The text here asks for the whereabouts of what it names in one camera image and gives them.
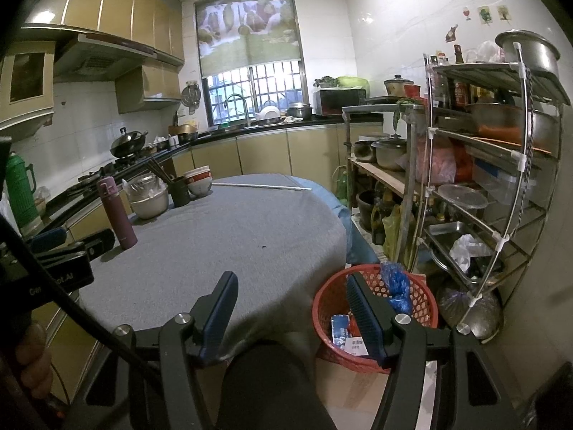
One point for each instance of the black wok with lid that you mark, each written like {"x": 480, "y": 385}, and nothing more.
{"x": 129, "y": 142}

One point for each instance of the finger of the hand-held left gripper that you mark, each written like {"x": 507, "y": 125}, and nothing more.
{"x": 92, "y": 242}
{"x": 47, "y": 238}

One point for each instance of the dark chopstick holder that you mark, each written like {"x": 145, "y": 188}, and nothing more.
{"x": 180, "y": 192}

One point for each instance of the large steel basin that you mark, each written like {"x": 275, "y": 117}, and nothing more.
{"x": 506, "y": 123}

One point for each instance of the light green vegetable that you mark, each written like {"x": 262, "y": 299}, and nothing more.
{"x": 353, "y": 83}

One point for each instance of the crumpled white plastic bag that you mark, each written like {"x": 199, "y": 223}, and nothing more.
{"x": 468, "y": 251}

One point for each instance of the large steel pot with lid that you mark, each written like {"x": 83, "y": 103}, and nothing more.
{"x": 389, "y": 153}

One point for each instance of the wine bottle wall sticker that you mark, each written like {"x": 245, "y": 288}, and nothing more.
{"x": 452, "y": 33}

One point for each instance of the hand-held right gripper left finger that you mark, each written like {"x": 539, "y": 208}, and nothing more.
{"x": 219, "y": 318}

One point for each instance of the round grey table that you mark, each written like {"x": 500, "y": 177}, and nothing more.
{"x": 224, "y": 233}

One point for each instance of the brass pot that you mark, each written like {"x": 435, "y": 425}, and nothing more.
{"x": 181, "y": 133}

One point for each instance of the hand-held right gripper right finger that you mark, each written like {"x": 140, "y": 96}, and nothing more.
{"x": 365, "y": 318}

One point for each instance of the printed roller blind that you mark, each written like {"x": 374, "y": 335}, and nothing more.
{"x": 250, "y": 31}

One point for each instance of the blue plastic bag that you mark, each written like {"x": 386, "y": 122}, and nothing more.
{"x": 396, "y": 286}

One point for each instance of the person's left hand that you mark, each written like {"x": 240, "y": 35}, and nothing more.
{"x": 35, "y": 358}

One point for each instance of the grey plastic sack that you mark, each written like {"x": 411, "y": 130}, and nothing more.
{"x": 470, "y": 309}

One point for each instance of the beige wall cabinets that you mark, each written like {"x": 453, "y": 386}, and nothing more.
{"x": 116, "y": 4}

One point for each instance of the steel frame wooden shelf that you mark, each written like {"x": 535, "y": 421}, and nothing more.
{"x": 380, "y": 174}

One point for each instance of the green square wall sticker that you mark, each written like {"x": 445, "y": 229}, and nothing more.
{"x": 484, "y": 13}

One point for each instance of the white plates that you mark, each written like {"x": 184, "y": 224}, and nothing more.
{"x": 270, "y": 113}

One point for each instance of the small beige wall cabinet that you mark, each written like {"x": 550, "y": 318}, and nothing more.
{"x": 147, "y": 87}

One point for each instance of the glass door wall cabinet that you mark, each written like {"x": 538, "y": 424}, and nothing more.
{"x": 27, "y": 80}

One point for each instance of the dark chopsticks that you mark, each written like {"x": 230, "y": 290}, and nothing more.
{"x": 159, "y": 170}

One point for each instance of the blue foil packet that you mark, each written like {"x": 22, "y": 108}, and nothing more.
{"x": 341, "y": 324}

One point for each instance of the pale square wall sticker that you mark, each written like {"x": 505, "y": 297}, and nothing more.
{"x": 503, "y": 12}

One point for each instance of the dark leafy greens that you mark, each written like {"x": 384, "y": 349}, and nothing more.
{"x": 326, "y": 82}

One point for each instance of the pink plastic bag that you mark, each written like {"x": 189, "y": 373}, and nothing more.
{"x": 436, "y": 161}

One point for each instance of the green thermos jug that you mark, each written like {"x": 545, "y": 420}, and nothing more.
{"x": 19, "y": 183}

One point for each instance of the blue table cover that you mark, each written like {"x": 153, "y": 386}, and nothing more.
{"x": 356, "y": 237}

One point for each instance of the red plastic basket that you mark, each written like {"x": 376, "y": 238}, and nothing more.
{"x": 331, "y": 295}

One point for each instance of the hanging metal strainer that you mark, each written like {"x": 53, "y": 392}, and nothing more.
{"x": 191, "y": 96}

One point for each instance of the purple thermos bottle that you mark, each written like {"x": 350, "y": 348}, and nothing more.
{"x": 117, "y": 219}

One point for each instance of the range hood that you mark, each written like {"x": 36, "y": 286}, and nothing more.
{"x": 89, "y": 51}

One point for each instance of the steel tray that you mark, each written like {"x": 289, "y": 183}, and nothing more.
{"x": 441, "y": 233}

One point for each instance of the white rod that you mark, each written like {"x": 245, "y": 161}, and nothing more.
{"x": 259, "y": 186}

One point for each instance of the wine glass wall sticker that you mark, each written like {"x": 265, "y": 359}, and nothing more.
{"x": 466, "y": 11}

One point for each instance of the barred window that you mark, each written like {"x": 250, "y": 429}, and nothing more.
{"x": 268, "y": 80}

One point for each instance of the microwave oven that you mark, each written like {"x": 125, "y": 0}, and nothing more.
{"x": 340, "y": 102}

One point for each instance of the stack of red white bowls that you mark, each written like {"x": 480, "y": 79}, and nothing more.
{"x": 199, "y": 182}

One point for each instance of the steel bowl with plastic cover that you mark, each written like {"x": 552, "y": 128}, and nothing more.
{"x": 147, "y": 204}

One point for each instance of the golden pot with lid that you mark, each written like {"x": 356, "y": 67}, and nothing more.
{"x": 398, "y": 86}

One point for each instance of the kitchen faucet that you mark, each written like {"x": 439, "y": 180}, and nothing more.
{"x": 245, "y": 107}

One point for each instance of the small white and blue box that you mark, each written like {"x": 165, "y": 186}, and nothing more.
{"x": 356, "y": 347}

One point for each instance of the yellow plastic bag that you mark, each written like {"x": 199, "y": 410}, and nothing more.
{"x": 393, "y": 228}

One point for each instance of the gas stove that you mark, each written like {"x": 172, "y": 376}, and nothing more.
{"x": 107, "y": 171}

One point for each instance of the dark small pot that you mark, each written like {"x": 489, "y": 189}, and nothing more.
{"x": 363, "y": 151}

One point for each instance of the green plastic bottle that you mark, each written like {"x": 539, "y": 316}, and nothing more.
{"x": 342, "y": 184}

